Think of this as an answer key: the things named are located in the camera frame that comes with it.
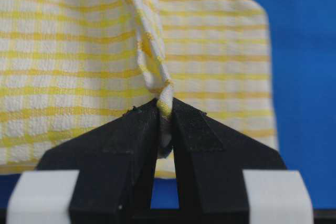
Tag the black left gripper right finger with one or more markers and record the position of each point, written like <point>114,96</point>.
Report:
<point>224,176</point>

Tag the yellow checked towel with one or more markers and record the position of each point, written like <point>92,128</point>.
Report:
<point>68,66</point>

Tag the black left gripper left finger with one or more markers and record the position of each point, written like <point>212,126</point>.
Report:
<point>89,179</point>

